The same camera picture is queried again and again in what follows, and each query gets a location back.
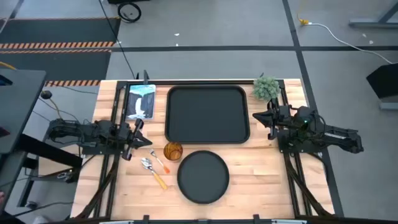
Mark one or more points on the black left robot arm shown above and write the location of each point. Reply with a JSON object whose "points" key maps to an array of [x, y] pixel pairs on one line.
{"points": [[102, 132]]}

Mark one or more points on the grey furniture foot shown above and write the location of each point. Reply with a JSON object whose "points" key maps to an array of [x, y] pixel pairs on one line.
{"points": [[388, 106]]}

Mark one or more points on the black rail clamp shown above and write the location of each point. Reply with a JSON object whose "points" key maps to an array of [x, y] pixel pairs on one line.
{"points": [[145, 218]]}

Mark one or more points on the small green potted plant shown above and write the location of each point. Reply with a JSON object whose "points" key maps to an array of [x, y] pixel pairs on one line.
{"points": [[265, 88]]}

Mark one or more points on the black mat with striped edge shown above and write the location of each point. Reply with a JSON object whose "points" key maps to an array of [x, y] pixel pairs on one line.
{"points": [[56, 65], [62, 31]]}

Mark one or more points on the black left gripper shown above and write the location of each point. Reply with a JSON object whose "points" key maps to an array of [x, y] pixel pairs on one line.
{"points": [[130, 140]]}

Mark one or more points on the silver carabiner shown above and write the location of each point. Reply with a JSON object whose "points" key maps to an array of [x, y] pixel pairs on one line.
{"points": [[64, 175]]}

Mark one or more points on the silver light bar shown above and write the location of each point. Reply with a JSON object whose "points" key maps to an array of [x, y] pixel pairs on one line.
{"points": [[116, 222], [289, 221]]}

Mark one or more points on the dark grey desk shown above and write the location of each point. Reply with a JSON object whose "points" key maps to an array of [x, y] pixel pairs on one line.
{"points": [[18, 105]]}

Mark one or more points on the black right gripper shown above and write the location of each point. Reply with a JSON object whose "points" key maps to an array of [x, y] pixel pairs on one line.
{"points": [[278, 119]]}

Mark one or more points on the black angled furniture panel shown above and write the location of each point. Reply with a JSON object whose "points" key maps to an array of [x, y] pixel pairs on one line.
{"points": [[385, 81]]}

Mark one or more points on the black desk leg frame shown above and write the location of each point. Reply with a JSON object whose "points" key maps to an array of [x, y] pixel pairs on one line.
{"points": [[46, 149]]}

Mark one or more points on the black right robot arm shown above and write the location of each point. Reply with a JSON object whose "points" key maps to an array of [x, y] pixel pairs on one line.
{"points": [[339, 138]]}

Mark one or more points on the waterfall picture book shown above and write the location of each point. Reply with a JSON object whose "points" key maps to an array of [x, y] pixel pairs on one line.
{"points": [[141, 102]]}

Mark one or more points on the black round plate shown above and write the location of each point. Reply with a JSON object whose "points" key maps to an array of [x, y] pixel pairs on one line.
{"points": [[203, 177]]}

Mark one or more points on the black rectangular tray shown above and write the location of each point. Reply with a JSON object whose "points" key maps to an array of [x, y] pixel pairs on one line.
{"points": [[206, 115]]}

